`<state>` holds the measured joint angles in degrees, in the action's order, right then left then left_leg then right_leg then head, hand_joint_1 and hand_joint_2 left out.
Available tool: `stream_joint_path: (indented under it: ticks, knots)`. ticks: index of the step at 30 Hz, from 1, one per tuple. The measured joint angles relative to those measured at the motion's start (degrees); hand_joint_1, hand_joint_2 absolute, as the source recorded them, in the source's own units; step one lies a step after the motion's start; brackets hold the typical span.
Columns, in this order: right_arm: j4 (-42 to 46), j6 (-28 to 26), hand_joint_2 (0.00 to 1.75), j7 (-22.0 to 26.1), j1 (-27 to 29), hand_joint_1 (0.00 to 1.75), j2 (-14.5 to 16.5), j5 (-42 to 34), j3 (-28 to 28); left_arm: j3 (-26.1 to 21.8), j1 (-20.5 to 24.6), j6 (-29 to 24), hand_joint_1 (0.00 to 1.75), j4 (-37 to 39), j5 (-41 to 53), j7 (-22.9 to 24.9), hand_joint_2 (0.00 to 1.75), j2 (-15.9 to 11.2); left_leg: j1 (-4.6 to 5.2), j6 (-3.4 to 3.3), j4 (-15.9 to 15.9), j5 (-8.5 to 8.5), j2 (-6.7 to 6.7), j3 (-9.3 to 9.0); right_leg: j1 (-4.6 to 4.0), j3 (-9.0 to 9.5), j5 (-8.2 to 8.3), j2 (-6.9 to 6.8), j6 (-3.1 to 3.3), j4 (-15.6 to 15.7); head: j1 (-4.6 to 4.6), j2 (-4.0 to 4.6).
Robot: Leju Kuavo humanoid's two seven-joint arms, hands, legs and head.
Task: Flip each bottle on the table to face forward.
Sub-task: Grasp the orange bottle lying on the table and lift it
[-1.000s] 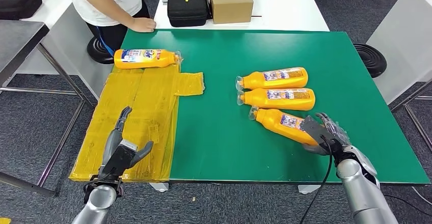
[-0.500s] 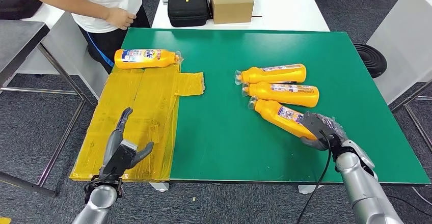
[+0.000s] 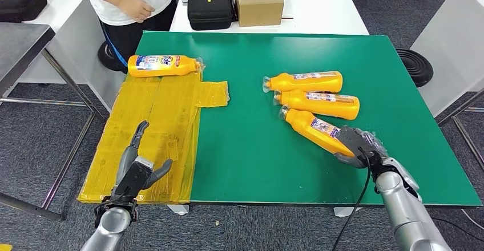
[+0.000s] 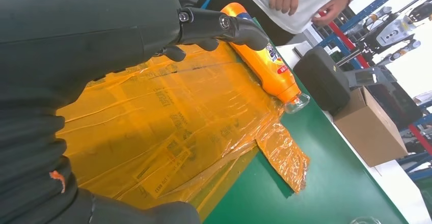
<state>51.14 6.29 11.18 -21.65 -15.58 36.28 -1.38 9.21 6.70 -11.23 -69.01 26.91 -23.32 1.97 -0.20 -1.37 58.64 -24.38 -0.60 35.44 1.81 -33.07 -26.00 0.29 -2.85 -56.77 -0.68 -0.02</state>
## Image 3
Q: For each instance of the yellow plastic-wrapped cardboard sheet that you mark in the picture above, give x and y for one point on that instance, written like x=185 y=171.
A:
x=166 y=109

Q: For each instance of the black ribbed round stool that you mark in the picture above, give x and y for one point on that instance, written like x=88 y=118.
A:
x=414 y=67

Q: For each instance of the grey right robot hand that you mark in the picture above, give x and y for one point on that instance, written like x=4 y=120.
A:
x=351 y=137

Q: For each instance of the orange detergent bottle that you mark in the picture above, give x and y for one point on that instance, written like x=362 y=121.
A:
x=302 y=124
x=162 y=68
x=314 y=107
x=302 y=85

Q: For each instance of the steel table frame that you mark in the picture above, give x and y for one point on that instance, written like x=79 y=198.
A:
x=467 y=136

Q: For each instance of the brown cardboard box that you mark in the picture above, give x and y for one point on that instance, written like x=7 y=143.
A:
x=259 y=7

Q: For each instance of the person's right hand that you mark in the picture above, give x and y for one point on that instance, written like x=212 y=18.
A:
x=134 y=8

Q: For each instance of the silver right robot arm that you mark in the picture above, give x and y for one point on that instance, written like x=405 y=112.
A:
x=404 y=207

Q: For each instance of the steel table with legs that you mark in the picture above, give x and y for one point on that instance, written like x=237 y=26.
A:
x=19 y=45

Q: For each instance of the green table board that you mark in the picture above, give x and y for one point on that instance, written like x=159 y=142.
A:
x=302 y=60

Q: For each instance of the person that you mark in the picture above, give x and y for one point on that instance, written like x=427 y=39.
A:
x=128 y=34

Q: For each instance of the black zippered case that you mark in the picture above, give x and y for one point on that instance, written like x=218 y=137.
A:
x=210 y=11
x=19 y=3

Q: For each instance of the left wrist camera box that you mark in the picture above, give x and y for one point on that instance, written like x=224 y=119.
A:
x=132 y=177

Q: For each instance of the yellow floor marker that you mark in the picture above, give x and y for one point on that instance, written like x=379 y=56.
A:
x=4 y=248

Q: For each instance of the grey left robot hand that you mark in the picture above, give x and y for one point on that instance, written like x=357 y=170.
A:
x=126 y=158

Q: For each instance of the white desk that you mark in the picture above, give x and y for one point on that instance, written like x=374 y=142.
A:
x=321 y=9
x=75 y=34
x=450 y=51

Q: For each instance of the white table foot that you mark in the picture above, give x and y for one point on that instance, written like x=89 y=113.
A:
x=344 y=211
x=177 y=210

